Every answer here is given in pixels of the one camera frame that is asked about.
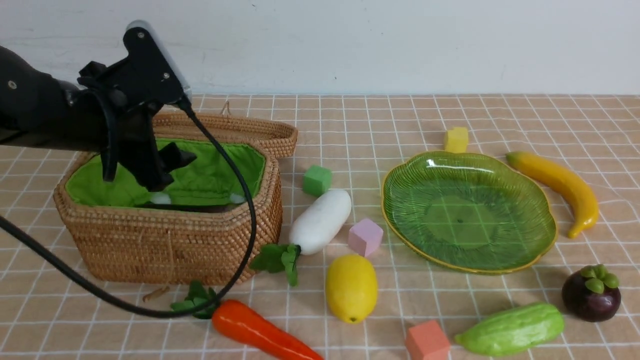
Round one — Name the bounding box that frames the green glass leaf plate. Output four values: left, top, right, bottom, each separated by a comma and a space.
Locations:
381, 151, 559, 275

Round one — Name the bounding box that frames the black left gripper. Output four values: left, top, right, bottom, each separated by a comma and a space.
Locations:
78, 52, 197, 192

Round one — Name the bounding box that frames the purple toy mangosteen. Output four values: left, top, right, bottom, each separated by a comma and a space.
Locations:
561, 264, 622, 322

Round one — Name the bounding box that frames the yellow foam cube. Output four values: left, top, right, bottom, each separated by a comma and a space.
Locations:
444, 126, 469, 154

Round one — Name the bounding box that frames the white toy radish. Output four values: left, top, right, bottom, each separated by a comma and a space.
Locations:
249, 189, 352, 287

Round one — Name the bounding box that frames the green toy chayote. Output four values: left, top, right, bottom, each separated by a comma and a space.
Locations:
454, 301, 565, 357

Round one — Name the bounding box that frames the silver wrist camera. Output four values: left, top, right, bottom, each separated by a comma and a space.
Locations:
122, 19, 193, 105

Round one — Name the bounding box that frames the orange toy carrot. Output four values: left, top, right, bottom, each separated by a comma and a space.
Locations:
192, 299, 323, 360

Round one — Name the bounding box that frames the yellow toy lemon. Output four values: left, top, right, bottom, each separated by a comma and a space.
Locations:
325, 253, 378, 324

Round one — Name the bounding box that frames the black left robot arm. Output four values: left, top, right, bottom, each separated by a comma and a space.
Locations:
0, 20, 197, 192

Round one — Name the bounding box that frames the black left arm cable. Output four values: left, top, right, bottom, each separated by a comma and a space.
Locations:
0, 102, 257, 319

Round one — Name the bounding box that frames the yellow toy banana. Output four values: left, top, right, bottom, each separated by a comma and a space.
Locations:
505, 151, 600, 239

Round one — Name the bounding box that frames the pink foam cube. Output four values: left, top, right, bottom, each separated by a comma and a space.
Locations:
347, 218, 384, 257

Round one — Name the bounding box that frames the green foam cube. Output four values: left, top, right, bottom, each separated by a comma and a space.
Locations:
302, 165, 333, 198

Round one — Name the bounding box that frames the orange foam cube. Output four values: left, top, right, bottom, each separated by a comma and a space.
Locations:
405, 320, 450, 360

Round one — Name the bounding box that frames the woven rattan basket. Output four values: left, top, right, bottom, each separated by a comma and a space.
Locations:
54, 143, 283, 286

